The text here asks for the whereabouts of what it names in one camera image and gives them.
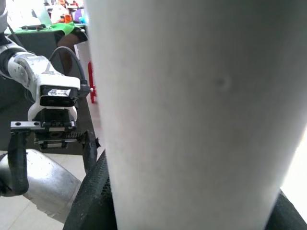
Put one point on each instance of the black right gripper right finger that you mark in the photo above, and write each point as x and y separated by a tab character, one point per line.
287	218

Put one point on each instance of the red plastic object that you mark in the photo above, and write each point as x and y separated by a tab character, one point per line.
92	81

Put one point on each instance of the silver robot left leg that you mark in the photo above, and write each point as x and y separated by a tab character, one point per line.
48	177

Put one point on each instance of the black hand tool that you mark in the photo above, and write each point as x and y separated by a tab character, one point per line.
33	26

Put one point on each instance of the white plastic table leg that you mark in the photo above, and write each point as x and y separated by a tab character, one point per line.
192	107

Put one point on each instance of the purple toy item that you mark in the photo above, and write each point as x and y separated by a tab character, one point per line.
79	14

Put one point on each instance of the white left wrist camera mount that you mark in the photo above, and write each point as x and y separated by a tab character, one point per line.
62	82

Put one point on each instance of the green table cloth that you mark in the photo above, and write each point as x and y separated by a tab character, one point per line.
57	26

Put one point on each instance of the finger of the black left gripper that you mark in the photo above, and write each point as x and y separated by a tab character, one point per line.
91	151
18	163

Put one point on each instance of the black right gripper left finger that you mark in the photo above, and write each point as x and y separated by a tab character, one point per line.
91	203

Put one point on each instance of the orange toy item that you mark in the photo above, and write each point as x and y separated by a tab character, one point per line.
66	18

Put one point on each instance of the translucent plastic container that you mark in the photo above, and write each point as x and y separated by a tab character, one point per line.
43	14

